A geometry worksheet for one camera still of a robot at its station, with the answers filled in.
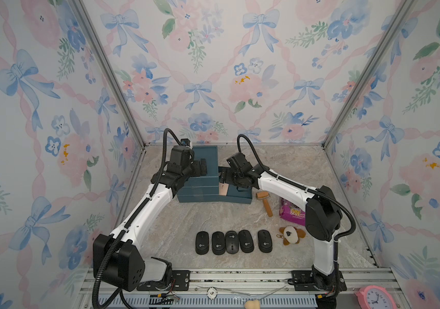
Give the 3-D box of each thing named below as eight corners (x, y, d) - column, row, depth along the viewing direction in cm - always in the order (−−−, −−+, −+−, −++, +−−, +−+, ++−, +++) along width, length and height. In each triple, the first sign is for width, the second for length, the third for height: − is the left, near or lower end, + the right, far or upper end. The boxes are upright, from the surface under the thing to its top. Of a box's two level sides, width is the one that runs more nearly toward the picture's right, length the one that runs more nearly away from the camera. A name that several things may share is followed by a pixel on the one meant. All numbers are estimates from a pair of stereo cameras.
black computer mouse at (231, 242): (225, 253, 82) (225, 251, 80) (225, 233, 88) (225, 230, 86) (239, 253, 82) (239, 252, 80) (238, 233, 88) (238, 230, 86)
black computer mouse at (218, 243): (211, 255, 82) (211, 253, 80) (212, 233, 88) (212, 231, 86) (225, 255, 82) (225, 253, 80) (225, 233, 88) (225, 231, 86)
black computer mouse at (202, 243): (195, 254, 82) (194, 252, 80) (197, 233, 88) (196, 231, 85) (208, 254, 82) (208, 252, 80) (209, 233, 88) (209, 231, 85)
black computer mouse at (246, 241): (239, 252, 83) (240, 250, 80) (238, 231, 88) (239, 229, 86) (253, 252, 83) (254, 250, 80) (251, 231, 88) (252, 229, 86)
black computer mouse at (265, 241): (259, 252, 83) (260, 250, 80) (256, 232, 88) (257, 229, 86) (271, 252, 83) (273, 250, 80) (268, 232, 88) (270, 229, 86)
